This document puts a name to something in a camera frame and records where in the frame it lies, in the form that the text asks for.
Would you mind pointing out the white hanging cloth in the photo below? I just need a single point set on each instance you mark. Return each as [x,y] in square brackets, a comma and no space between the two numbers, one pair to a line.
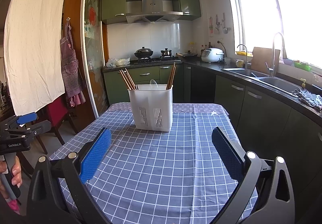
[32,55]

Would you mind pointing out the small black pot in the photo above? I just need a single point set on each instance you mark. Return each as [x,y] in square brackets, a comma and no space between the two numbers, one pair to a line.
[166,53]

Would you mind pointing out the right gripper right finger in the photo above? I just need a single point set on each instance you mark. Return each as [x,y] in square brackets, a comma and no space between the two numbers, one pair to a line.
[264,192]

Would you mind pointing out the steel sink faucet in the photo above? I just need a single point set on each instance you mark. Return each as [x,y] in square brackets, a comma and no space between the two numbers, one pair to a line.
[273,56]

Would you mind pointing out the light wooden chopstick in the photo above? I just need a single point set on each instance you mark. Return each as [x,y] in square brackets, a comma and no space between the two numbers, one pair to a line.
[125,79]
[131,82]

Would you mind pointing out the white plastic bag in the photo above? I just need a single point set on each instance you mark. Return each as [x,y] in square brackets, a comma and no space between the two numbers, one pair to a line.
[113,62]

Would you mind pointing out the black wok with lid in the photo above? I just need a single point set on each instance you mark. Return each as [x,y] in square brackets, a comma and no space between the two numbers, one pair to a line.
[143,52]

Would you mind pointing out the grey dish rag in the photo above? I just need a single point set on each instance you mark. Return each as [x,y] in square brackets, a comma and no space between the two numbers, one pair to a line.
[312,100]

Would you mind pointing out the wooden cutting board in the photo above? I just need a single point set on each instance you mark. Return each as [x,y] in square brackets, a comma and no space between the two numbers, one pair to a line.
[262,58]

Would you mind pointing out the black frying pan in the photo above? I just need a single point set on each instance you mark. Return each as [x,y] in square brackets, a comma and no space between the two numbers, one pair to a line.
[187,54]

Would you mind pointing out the white rice cooker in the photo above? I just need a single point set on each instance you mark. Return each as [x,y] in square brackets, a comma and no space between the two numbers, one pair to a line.
[212,55]

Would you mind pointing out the person's left hand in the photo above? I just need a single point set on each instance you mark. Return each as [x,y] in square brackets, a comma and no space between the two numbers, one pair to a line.
[17,176]

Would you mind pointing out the grey checked tablecloth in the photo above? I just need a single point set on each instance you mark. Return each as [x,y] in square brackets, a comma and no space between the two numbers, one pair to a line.
[159,177]

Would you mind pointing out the steel kitchen sink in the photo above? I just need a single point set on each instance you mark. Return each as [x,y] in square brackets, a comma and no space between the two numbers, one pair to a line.
[274,82]

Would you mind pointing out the glass sliding door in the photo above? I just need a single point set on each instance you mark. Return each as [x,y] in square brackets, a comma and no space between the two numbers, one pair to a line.
[93,54]

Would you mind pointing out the white plastic utensil holder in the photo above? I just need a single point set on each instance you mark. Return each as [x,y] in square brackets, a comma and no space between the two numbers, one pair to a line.
[152,107]

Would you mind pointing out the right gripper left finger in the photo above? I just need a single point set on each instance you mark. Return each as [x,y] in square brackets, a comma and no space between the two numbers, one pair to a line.
[46,202]

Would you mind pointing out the purple checked apron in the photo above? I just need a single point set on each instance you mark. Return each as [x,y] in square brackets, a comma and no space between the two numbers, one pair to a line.
[71,75]

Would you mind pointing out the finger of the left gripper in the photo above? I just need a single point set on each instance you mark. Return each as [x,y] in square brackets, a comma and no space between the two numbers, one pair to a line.
[30,131]
[26,118]

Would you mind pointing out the red wooden chair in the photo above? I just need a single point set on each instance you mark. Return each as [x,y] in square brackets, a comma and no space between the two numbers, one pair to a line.
[56,113]

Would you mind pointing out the steel range hood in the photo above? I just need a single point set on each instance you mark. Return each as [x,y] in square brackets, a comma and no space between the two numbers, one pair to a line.
[153,10]

